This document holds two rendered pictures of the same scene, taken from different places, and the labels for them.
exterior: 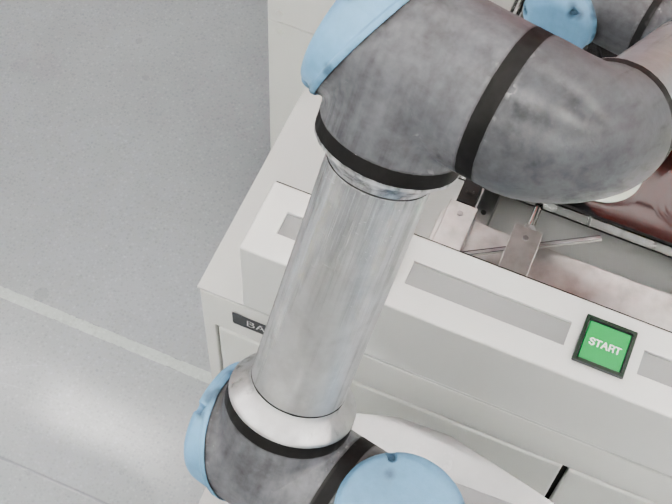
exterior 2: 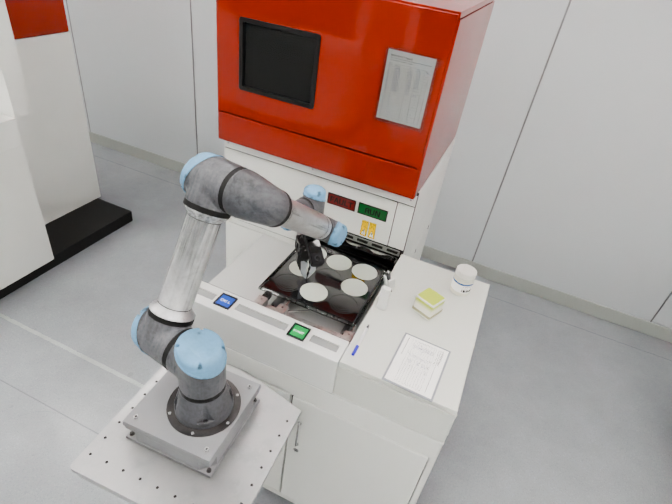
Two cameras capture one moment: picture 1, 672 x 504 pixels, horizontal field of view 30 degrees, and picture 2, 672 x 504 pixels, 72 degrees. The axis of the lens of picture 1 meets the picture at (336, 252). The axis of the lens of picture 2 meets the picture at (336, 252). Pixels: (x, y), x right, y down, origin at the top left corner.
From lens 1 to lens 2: 0.57 m
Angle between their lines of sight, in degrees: 26
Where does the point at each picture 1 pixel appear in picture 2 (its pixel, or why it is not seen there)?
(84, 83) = not seen: hidden behind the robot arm
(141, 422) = not seen: hidden behind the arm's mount
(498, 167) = (228, 198)
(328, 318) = (181, 267)
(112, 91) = not seen: hidden behind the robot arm
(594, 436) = (297, 372)
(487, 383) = (260, 350)
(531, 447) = (279, 385)
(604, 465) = (303, 389)
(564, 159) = (247, 196)
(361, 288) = (192, 255)
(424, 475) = (211, 335)
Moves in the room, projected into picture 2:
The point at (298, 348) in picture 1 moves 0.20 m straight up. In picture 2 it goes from (171, 280) to (164, 208)
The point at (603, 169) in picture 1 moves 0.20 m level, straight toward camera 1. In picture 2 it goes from (260, 203) to (204, 246)
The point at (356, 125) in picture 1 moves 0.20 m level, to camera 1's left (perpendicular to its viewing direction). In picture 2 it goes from (191, 192) to (105, 179)
